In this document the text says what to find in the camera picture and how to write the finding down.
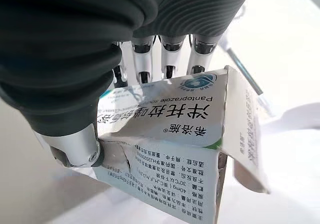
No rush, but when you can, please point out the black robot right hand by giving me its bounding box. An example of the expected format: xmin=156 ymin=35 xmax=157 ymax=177
xmin=0 ymin=0 xmax=256 ymax=169

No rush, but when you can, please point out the blue and white medicine box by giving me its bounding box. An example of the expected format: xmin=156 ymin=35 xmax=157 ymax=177
xmin=93 ymin=65 xmax=272 ymax=224

